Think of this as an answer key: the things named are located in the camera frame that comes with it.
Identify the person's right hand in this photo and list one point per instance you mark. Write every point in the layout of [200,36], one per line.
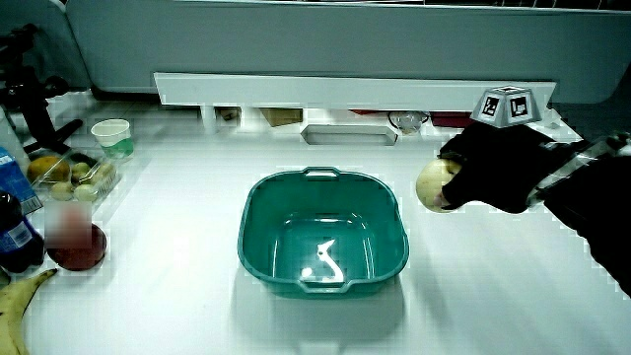
[498,167]

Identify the yellow pear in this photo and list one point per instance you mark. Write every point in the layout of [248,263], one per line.
[431,187]

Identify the white desk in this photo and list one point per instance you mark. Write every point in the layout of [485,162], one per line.
[493,296]

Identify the white desk shelf riser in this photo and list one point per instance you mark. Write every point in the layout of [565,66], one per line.
[345,91]

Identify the red flat object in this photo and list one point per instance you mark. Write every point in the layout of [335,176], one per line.
[451,119]

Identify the clear glass cup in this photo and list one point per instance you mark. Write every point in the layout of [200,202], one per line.
[408,120]

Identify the white rectangular tray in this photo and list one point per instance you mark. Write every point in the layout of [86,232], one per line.
[348,134]

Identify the green plastic basin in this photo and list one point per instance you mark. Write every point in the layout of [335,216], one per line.
[323,232]

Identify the grey partition panel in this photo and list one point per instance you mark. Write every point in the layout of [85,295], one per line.
[345,44]

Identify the brown cardboard box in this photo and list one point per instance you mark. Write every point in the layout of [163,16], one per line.
[282,116]

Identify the white and green paper cup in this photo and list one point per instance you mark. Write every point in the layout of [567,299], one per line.
[114,138]

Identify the small green fruit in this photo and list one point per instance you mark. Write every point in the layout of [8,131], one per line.
[104,172]
[80,170]
[86,192]
[61,191]

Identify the clear plastic fruit container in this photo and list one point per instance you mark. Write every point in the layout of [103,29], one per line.
[98,185]

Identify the red apple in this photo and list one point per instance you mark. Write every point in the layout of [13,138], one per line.
[81,251]

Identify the orange fruit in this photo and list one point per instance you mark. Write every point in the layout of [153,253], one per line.
[48,169]

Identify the dark soda bottle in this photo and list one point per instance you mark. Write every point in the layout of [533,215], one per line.
[17,236]

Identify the blue carton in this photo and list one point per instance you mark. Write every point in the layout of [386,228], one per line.
[12,182]

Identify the yellow banana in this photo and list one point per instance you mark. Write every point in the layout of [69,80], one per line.
[12,310]

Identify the black camera stand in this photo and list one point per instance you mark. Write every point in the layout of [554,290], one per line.
[27,98]

